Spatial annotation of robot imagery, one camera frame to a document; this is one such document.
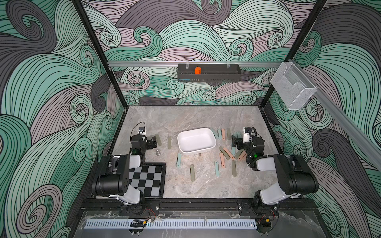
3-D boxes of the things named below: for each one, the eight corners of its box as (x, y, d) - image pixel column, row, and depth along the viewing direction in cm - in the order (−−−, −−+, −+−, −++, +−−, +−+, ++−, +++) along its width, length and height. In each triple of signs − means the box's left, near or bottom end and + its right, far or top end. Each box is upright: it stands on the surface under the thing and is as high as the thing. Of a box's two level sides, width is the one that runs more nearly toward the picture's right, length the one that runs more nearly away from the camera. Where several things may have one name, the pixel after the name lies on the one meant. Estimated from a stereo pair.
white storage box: (181, 158, 93) (181, 154, 88) (176, 136, 103) (176, 132, 99) (217, 150, 96) (218, 146, 92) (209, 130, 107) (210, 125, 103)
